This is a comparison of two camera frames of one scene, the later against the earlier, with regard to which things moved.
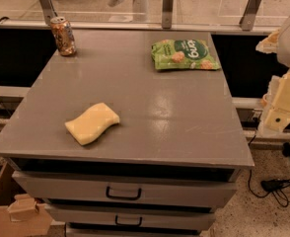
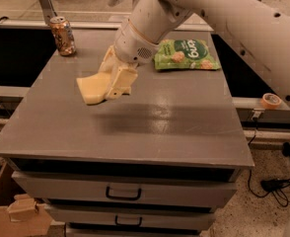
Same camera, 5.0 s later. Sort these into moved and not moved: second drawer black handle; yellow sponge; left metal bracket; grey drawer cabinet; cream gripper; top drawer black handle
Moved: cream gripper; yellow sponge
Not moved: grey drawer cabinet; left metal bracket; top drawer black handle; second drawer black handle
